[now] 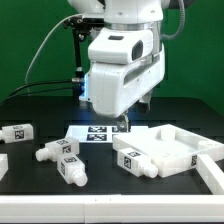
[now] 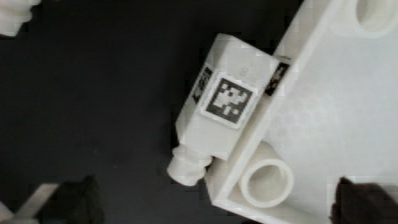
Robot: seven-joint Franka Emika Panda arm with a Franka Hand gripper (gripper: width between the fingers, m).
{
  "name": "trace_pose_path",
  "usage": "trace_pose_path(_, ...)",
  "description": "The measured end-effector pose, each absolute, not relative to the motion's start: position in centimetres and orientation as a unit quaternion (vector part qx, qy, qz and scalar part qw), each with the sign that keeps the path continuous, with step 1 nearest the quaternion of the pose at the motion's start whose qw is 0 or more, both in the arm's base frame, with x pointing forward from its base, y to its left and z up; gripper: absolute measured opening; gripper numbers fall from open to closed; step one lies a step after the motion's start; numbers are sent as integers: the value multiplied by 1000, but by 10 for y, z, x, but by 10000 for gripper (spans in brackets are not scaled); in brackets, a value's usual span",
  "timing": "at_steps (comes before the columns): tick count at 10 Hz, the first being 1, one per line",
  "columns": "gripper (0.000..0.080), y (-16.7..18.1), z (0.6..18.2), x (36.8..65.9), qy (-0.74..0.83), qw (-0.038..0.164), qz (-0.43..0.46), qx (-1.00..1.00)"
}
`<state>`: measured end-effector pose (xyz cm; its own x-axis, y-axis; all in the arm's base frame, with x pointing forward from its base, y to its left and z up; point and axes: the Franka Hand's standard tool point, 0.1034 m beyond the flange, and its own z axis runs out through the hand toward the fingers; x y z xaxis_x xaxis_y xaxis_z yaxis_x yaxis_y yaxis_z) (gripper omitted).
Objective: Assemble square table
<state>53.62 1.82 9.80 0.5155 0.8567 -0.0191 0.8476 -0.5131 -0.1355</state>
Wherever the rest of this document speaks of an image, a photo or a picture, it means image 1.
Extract black cables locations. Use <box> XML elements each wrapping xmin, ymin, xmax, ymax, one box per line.
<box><xmin>0</xmin><ymin>79</ymin><xmax>75</xmax><ymax>107</ymax></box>

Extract white left obstacle block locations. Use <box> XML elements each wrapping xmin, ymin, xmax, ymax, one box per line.
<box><xmin>0</xmin><ymin>154</ymin><xmax>8</xmax><ymax>181</ymax></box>

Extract grey cable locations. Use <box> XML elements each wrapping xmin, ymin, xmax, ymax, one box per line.
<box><xmin>24</xmin><ymin>14</ymin><xmax>78</xmax><ymax>94</ymax></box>

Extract white obstacle rail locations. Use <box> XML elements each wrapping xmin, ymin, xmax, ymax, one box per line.
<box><xmin>0</xmin><ymin>195</ymin><xmax>224</xmax><ymax>223</ymax></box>
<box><xmin>196</xmin><ymin>154</ymin><xmax>224</xmax><ymax>195</ymax></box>

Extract white right obstacle rail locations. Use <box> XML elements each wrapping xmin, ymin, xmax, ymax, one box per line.
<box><xmin>196</xmin><ymin>154</ymin><xmax>224</xmax><ymax>195</ymax></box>

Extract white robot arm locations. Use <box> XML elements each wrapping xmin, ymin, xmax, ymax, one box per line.
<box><xmin>66</xmin><ymin>0</ymin><xmax>194</xmax><ymax>132</ymax></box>

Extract white square table top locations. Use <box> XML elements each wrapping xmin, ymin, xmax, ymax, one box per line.
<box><xmin>113</xmin><ymin>125</ymin><xmax>224</xmax><ymax>178</ymax></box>

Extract black camera stand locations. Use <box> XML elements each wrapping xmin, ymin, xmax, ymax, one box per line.
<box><xmin>63</xmin><ymin>14</ymin><xmax>104</xmax><ymax>95</ymax></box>

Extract white marker base plate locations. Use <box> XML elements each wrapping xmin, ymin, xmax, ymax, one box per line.
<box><xmin>64</xmin><ymin>124</ymin><xmax>150</xmax><ymax>145</ymax></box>

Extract grey braided arm hose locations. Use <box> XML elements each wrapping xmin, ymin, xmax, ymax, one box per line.
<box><xmin>161</xmin><ymin>0</ymin><xmax>186</xmax><ymax>42</ymax></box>

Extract white front obstacle rail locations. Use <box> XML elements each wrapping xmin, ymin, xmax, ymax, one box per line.
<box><xmin>0</xmin><ymin>195</ymin><xmax>224</xmax><ymax>223</ymax></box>

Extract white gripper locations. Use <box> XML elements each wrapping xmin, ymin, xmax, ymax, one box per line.
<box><xmin>88</xmin><ymin>44</ymin><xmax>165</xmax><ymax>132</ymax></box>

